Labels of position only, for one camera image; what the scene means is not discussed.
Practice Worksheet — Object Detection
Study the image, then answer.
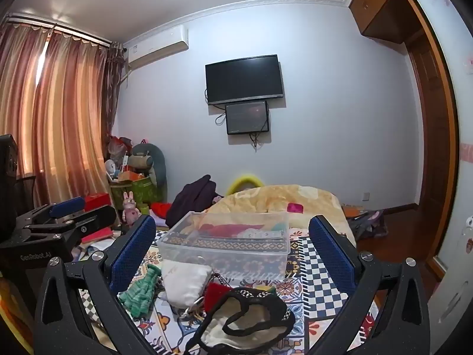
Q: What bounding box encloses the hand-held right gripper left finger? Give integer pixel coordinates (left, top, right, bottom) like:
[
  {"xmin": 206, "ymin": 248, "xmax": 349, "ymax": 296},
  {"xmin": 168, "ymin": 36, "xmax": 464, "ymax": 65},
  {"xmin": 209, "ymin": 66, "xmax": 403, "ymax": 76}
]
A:
[{"xmin": 33, "ymin": 214, "xmax": 158, "ymax": 355}]

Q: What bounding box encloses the wooden door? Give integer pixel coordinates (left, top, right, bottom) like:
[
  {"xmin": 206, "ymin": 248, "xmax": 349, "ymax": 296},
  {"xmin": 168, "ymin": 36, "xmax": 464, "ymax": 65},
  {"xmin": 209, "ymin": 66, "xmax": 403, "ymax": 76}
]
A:
[{"xmin": 398, "ymin": 0, "xmax": 461, "ymax": 282}]

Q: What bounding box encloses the orange striped curtain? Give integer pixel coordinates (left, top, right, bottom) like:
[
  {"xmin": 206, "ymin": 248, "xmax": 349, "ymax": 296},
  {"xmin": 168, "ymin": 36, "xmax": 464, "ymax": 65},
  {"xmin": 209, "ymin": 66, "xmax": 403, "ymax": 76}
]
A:
[{"xmin": 0, "ymin": 20, "xmax": 125, "ymax": 213}]

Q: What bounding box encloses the red plastic bag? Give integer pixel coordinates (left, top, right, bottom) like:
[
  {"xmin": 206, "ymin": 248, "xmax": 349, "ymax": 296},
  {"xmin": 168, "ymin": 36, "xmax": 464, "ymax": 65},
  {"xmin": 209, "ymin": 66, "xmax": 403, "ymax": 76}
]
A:
[{"xmin": 107, "ymin": 135, "xmax": 132, "ymax": 160}]

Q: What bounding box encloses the small black wall monitor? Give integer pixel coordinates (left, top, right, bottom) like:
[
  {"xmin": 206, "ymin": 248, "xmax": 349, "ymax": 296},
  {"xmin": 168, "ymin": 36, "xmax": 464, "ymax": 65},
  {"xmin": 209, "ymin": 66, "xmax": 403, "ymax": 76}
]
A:
[{"xmin": 225, "ymin": 101, "xmax": 270, "ymax": 136}]

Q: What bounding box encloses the red book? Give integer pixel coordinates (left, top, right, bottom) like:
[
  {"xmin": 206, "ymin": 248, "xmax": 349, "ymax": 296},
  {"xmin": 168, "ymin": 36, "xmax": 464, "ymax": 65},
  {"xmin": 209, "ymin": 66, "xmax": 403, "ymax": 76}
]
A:
[{"xmin": 80, "ymin": 227, "xmax": 114, "ymax": 245}]

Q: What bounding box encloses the red box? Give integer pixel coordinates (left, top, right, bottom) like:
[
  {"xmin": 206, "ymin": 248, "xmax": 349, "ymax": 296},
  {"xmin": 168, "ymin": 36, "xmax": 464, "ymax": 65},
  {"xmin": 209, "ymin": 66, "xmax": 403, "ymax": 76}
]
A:
[{"xmin": 84, "ymin": 193, "xmax": 112, "ymax": 212}]

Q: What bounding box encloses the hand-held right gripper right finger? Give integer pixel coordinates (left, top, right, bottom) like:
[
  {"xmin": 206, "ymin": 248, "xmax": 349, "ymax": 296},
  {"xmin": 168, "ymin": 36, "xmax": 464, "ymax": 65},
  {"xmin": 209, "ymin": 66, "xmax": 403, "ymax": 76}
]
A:
[{"xmin": 308, "ymin": 214, "xmax": 431, "ymax": 355}]

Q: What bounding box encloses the white bag with black trim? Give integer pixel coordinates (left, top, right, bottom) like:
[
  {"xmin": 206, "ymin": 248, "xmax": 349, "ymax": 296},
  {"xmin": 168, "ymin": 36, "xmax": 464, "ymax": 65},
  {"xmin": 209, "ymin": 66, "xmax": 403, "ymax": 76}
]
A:
[{"xmin": 183, "ymin": 286, "xmax": 296, "ymax": 355}]

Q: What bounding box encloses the grey plush toy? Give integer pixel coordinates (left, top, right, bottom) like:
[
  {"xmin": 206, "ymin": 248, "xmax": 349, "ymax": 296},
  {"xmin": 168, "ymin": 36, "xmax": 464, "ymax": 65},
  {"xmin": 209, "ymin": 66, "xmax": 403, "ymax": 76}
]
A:
[{"xmin": 131, "ymin": 142, "xmax": 167, "ymax": 190}]

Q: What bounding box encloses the yellow quilt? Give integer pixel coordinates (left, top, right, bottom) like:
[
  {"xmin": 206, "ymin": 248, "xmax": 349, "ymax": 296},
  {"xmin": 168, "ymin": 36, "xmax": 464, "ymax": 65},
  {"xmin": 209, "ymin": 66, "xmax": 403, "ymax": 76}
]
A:
[{"xmin": 212, "ymin": 184, "xmax": 357, "ymax": 248}]

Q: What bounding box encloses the pink bunny toy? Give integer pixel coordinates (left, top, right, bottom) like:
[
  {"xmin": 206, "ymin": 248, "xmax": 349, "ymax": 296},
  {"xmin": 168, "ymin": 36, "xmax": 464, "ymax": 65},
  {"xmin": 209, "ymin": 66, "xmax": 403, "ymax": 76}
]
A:
[{"xmin": 122, "ymin": 191, "xmax": 143, "ymax": 227}]

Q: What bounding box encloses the black wall television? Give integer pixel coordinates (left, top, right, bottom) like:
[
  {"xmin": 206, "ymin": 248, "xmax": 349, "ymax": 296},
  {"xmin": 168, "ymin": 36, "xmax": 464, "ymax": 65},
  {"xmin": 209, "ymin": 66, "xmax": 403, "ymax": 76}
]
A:
[{"xmin": 205, "ymin": 55, "xmax": 285, "ymax": 106}]

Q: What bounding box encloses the metal key ring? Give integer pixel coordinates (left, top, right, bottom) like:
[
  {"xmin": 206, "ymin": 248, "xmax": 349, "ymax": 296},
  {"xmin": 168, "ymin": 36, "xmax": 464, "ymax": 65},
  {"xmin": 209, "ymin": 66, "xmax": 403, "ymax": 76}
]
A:
[{"xmin": 176, "ymin": 295, "xmax": 208, "ymax": 322}]

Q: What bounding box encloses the red and green knitted cloth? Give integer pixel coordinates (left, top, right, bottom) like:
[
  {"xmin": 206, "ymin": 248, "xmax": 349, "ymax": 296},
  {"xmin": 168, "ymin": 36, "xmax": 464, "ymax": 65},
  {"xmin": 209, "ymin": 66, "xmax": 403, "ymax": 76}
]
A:
[{"xmin": 203, "ymin": 283, "xmax": 276, "ymax": 313}]

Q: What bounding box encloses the white cloth pouch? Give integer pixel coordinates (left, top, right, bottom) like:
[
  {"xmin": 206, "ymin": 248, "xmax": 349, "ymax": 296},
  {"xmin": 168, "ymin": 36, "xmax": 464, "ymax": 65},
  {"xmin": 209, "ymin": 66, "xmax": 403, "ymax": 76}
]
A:
[{"xmin": 161, "ymin": 259, "xmax": 214, "ymax": 308}]

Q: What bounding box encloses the green knitted glove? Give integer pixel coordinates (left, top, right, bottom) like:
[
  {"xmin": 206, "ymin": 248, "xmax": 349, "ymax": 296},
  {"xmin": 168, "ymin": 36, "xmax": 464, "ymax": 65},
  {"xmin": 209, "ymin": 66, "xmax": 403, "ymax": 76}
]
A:
[{"xmin": 118, "ymin": 264, "xmax": 162, "ymax": 319}]

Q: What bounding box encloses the patterned woven strap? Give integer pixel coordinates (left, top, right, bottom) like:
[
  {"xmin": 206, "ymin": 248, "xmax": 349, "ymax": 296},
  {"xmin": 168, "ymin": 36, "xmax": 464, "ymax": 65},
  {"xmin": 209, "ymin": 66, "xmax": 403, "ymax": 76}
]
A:
[{"xmin": 176, "ymin": 237, "xmax": 288, "ymax": 253}]

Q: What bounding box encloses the patterned bed blanket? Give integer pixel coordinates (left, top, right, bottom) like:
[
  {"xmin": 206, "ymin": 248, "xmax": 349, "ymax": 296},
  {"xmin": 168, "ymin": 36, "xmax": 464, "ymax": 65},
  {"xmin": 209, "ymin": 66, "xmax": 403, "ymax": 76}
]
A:
[{"xmin": 74, "ymin": 225, "xmax": 382, "ymax": 355}]

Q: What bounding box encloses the green gift bag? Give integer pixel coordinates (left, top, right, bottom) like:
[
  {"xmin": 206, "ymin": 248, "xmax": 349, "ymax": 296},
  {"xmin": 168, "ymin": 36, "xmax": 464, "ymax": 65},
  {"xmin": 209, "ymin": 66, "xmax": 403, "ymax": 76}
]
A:
[{"xmin": 130, "ymin": 177, "xmax": 163, "ymax": 206}]

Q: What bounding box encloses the red folded garment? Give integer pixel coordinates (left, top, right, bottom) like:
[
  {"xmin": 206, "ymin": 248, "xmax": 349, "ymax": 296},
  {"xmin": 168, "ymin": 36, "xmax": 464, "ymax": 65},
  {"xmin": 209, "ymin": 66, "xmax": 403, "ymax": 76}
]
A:
[{"xmin": 201, "ymin": 224, "xmax": 265, "ymax": 238}]

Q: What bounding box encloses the yellow ring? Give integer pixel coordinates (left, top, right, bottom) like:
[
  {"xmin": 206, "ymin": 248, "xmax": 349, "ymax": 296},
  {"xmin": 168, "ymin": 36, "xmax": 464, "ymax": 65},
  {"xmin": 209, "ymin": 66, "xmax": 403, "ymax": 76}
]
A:
[{"xmin": 226, "ymin": 177, "xmax": 264, "ymax": 197}]

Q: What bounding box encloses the dark purple jacket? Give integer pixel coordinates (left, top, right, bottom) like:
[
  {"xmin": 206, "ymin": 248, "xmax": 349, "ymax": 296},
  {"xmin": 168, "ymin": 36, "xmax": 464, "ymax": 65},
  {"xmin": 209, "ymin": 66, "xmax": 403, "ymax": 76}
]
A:
[{"xmin": 166, "ymin": 175, "xmax": 219, "ymax": 229}]

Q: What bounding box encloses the grey backpack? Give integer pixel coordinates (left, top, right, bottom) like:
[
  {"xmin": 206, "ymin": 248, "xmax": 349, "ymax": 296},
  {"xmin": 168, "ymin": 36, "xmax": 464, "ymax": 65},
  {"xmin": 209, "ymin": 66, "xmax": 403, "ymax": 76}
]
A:
[{"xmin": 346, "ymin": 209, "xmax": 387, "ymax": 240}]

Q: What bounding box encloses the wooden overhead cabinet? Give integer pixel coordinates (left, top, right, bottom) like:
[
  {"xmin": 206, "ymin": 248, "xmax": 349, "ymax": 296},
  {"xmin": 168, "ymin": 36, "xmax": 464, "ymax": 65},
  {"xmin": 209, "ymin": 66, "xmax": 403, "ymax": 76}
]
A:
[{"xmin": 349, "ymin": 0, "xmax": 419, "ymax": 45}]

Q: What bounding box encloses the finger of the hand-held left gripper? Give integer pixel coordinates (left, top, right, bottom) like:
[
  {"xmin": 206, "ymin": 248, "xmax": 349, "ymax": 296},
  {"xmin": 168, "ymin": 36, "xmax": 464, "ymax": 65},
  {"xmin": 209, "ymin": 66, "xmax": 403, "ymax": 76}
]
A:
[
  {"xmin": 26, "ymin": 204, "xmax": 117, "ymax": 244},
  {"xmin": 17, "ymin": 197, "xmax": 87, "ymax": 228}
]

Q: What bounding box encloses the white floral cloth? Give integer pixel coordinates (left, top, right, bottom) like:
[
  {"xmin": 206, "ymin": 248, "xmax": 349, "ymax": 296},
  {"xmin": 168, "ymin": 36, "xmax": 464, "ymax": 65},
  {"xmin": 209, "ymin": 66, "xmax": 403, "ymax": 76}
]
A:
[{"xmin": 239, "ymin": 228, "xmax": 275, "ymax": 240}]

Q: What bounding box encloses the white wardrobe door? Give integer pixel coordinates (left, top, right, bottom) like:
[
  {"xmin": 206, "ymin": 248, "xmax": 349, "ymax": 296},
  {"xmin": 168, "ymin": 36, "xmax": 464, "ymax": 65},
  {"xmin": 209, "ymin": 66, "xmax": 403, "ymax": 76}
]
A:
[{"xmin": 406, "ymin": 0, "xmax": 473, "ymax": 341}]

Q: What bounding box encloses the white air conditioner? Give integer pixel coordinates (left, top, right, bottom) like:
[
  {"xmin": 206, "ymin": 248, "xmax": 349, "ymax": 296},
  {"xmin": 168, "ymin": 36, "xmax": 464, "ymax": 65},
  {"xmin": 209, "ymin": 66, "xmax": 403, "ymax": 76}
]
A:
[{"xmin": 126, "ymin": 24, "xmax": 189, "ymax": 71}]

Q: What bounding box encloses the mint green cloth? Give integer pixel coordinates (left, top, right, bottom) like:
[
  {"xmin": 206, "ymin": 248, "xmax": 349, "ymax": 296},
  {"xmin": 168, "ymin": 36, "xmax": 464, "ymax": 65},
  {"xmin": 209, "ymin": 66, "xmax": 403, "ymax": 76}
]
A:
[{"xmin": 271, "ymin": 219, "xmax": 289, "ymax": 238}]

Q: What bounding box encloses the clear plastic storage box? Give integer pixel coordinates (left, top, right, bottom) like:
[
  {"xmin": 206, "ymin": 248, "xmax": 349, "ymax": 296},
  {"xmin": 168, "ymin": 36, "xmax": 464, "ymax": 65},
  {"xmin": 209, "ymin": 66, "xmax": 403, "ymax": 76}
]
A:
[{"xmin": 156, "ymin": 211, "xmax": 292, "ymax": 280}]

